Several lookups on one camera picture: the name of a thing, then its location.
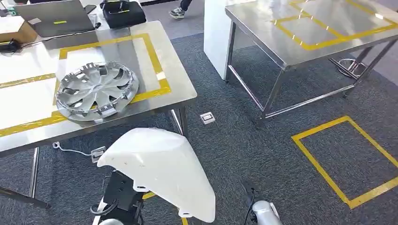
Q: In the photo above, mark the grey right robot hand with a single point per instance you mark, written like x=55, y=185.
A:
x=251, y=192

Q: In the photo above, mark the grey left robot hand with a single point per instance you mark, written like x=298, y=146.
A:
x=122, y=198

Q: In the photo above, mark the white plastic body cover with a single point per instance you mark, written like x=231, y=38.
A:
x=161, y=161

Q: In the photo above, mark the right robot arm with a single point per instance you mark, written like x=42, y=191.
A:
x=264, y=214

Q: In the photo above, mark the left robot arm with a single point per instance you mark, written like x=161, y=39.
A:
x=110, y=222

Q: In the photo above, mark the floor socket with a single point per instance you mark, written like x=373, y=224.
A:
x=98, y=154
x=207, y=118

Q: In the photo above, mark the yellow floor tape square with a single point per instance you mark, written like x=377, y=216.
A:
x=322, y=169

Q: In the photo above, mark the silver wheel hubcap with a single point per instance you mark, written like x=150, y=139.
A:
x=96, y=88

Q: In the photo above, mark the steel table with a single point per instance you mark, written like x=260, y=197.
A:
x=255, y=24
x=178, y=80

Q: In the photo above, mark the round steel stool base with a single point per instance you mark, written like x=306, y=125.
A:
x=343, y=70

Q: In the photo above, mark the white cabinet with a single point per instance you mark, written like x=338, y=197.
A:
x=217, y=37

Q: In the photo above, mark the black case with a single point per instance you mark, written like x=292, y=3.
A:
x=124, y=17

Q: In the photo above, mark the black power adapter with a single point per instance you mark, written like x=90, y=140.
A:
x=9, y=46

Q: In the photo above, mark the black phone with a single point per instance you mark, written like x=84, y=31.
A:
x=90, y=9

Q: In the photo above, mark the person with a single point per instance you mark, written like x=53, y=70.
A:
x=178, y=13

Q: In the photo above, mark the grey laptop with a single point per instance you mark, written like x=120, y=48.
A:
x=53, y=15

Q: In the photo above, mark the cardboard box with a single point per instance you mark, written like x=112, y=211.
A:
x=15, y=31

